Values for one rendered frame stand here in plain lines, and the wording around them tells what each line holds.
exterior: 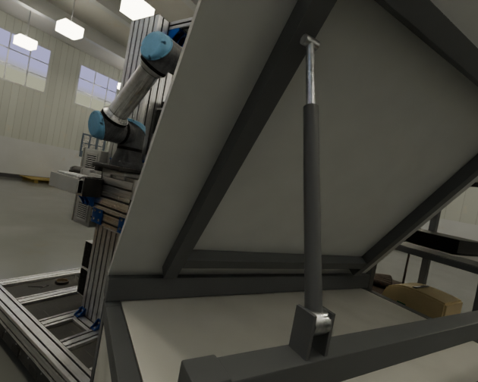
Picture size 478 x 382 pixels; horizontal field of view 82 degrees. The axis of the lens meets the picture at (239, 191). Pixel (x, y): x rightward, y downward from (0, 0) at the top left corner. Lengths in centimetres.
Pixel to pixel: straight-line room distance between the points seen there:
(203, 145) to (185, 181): 10
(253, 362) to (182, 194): 42
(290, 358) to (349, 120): 52
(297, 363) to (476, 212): 1113
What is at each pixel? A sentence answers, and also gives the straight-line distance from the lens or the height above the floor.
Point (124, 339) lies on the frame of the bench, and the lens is 74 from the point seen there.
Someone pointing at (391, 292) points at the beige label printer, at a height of 79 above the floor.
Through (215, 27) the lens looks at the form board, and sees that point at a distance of 50.
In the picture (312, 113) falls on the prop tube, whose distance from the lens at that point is 42.
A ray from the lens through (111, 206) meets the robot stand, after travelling 143.
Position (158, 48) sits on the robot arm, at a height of 163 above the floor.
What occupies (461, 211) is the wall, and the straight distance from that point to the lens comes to 1137.
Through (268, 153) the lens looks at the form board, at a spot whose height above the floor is 127.
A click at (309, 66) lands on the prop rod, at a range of 46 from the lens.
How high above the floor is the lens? 118
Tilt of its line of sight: 1 degrees down
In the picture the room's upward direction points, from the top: 11 degrees clockwise
